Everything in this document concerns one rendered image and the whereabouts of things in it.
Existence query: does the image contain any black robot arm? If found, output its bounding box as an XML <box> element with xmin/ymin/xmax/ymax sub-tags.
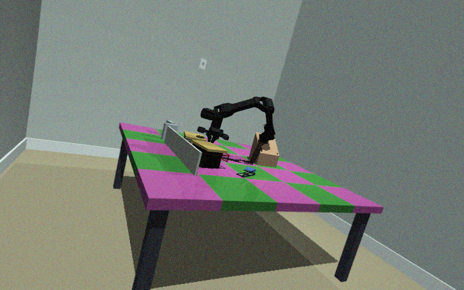
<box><xmin>201</xmin><ymin>97</ymin><xmax>275</xmax><ymax>144</ymax></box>

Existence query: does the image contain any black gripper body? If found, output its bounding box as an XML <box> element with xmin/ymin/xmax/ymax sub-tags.
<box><xmin>197</xmin><ymin>121</ymin><xmax>229</xmax><ymax>140</ymax></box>

